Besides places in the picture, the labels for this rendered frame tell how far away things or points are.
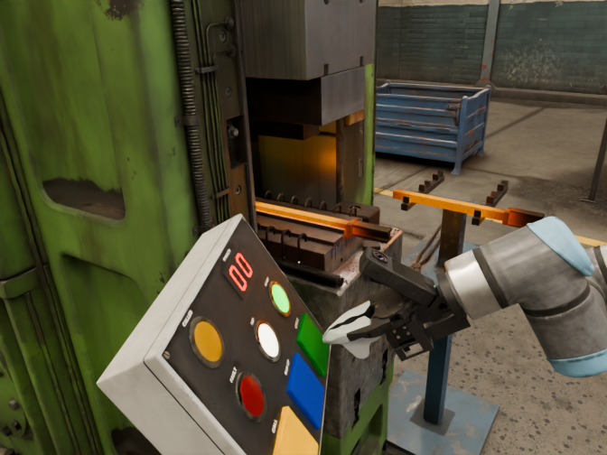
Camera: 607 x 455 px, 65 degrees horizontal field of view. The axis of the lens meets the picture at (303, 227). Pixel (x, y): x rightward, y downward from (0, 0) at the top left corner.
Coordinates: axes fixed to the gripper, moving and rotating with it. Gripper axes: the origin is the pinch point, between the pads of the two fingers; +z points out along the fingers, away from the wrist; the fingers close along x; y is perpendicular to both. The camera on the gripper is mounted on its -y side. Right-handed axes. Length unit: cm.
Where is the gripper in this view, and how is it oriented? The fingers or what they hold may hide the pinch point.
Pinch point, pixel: (327, 333)
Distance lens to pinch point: 75.7
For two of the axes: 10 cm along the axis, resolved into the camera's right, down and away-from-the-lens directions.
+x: 1.2, -4.2, 9.0
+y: 5.3, 8.0, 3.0
